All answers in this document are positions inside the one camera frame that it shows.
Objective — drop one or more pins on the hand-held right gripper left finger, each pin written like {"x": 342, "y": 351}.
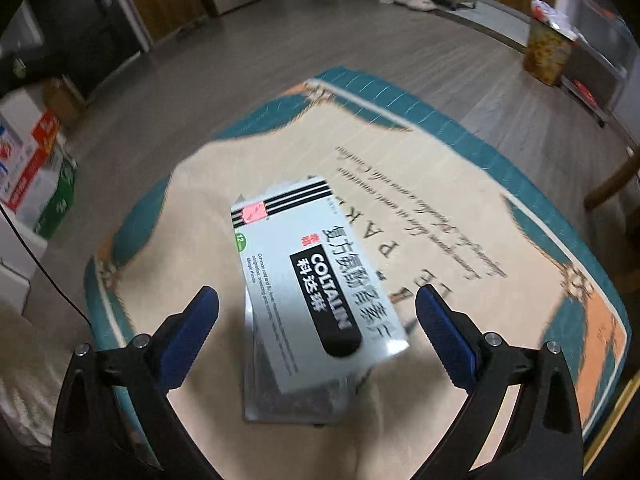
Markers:
{"x": 195, "y": 330}

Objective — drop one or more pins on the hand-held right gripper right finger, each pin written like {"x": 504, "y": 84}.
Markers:
{"x": 445, "y": 330}

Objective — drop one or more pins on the white striped medicine box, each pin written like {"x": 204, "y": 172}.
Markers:
{"x": 320, "y": 285}

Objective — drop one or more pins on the teal and cream printed mat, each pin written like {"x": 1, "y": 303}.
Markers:
{"x": 475, "y": 210}

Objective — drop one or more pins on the white quilted cover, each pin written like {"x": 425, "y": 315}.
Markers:
{"x": 30, "y": 385}

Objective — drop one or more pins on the green and white carton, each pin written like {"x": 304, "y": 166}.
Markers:
{"x": 57, "y": 200}

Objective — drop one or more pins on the wooden chair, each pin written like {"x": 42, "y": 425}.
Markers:
{"x": 610, "y": 185}

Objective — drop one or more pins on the red and white carton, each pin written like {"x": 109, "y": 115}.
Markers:
{"x": 25, "y": 160}

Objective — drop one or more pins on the brown cardboard box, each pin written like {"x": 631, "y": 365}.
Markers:
{"x": 62, "y": 100}

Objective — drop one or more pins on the yellow patterned container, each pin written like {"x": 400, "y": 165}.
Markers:
{"x": 547, "y": 55}

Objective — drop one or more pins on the grey low cabinet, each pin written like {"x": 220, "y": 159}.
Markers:
{"x": 600, "y": 55}

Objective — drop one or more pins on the red and white bag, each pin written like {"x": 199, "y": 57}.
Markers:
{"x": 555, "y": 17}

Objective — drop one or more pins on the wooden cabinet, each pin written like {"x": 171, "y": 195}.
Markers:
{"x": 160, "y": 0}

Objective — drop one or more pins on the dark cabinet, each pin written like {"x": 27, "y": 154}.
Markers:
{"x": 75, "y": 20}

